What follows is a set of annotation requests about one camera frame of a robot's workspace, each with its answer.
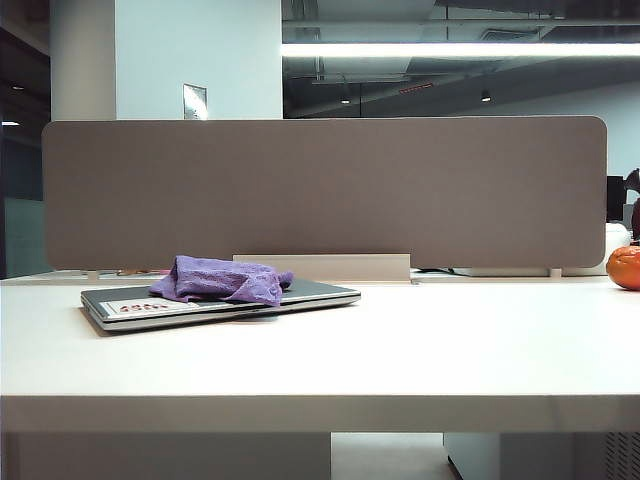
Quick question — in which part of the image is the purple microfibre rag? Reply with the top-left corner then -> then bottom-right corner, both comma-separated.
148,254 -> 296,307

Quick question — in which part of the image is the black computer monitor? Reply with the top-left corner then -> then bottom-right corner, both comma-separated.
607,175 -> 627,224

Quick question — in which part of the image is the white rounded object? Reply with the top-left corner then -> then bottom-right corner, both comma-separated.
605,223 -> 633,251

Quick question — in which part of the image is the silver closed laptop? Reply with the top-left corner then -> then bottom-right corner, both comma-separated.
79,276 -> 362,334

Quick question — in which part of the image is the white sticker with red print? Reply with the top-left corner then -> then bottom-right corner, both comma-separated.
98,298 -> 174,321

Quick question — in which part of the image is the brown fabric desk partition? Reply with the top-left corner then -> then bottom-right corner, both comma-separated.
41,115 -> 608,274

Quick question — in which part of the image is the framed notice on pillar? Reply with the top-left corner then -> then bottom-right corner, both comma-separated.
182,83 -> 208,121

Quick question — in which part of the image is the dark background object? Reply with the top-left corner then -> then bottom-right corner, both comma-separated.
626,168 -> 640,246

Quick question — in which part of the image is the orange fruit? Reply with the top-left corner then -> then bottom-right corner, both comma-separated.
605,245 -> 640,290

